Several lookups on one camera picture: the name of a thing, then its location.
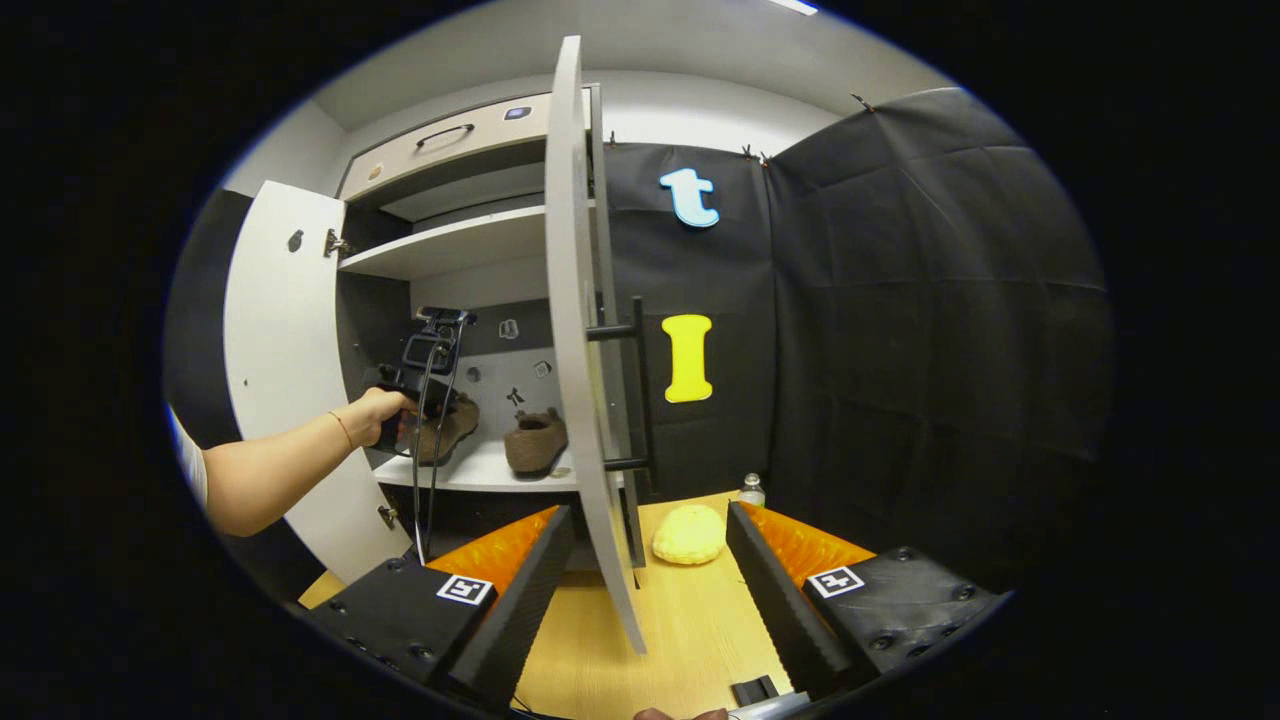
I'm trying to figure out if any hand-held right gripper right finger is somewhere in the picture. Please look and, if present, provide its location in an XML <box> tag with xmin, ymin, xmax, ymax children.
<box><xmin>727</xmin><ymin>500</ymin><xmax>1009</xmax><ymax>701</ymax></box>

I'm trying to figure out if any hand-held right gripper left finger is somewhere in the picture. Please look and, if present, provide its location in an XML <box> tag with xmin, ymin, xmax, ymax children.
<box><xmin>308</xmin><ymin>505</ymin><xmax>576</xmax><ymax>713</ymax></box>

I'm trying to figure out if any brown shoe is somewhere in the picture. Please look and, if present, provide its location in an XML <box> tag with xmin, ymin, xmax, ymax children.
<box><xmin>413</xmin><ymin>393</ymin><xmax>481</xmax><ymax>467</ymax></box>
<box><xmin>503</xmin><ymin>407</ymin><xmax>569</xmax><ymax>476</ymax></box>

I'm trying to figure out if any white shoe cabinet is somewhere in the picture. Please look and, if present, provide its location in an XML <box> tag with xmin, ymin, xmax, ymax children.
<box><xmin>335</xmin><ymin>83</ymin><xmax>606</xmax><ymax>563</ymax></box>

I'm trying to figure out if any white shoe cabinet door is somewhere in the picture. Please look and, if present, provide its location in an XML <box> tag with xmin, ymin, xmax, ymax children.
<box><xmin>545</xmin><ymin>35</ymin><xmax>656</xmax><ymax>656</ymax></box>
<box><xmin>223</xmin><ymin>180</ymin><xmax>413</xmax><ymax>586</ymax></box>

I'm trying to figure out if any white cabinet drawer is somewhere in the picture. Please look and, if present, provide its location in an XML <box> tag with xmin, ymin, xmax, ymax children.
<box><xmin>340</xmin><ymin>92</ymin><xmax>553</xmax><ymax>201</ymax></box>

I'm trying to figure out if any yellow rounded soft object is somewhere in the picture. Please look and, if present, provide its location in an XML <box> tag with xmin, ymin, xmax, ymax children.
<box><xmin>652</xmin><ymin>504</ymin><xmax>728</xmax><ymax>566</ymax></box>

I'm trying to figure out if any black backdrop cloth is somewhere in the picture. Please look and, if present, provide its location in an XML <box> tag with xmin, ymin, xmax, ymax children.
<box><xmin>163</xmin><ymin>88</ymin><xmax>1116</xmax><ymax>601</ymax></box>

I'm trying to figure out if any black cable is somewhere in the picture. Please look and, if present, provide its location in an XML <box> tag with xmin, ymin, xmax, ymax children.
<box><xmin>425</xmin><ymin>345</ymin><xmax>463</xmax><ymax>531</ymax></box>
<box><xmin>408</xmin><ymin>340</ymin><xmax>441</xmax><ymax>557</ymax></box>

